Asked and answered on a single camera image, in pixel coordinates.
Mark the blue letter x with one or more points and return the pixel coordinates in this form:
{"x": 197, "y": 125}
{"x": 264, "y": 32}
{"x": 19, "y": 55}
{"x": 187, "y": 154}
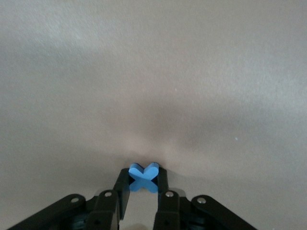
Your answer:
{"x": 144, "y": 175}

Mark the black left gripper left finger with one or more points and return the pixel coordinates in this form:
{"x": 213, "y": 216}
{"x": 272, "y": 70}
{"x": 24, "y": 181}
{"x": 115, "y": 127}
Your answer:
{"x": 105, "y": 210}

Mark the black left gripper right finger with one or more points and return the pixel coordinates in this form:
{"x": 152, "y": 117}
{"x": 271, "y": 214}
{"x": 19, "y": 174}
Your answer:
{"x": 170, "y": 210}

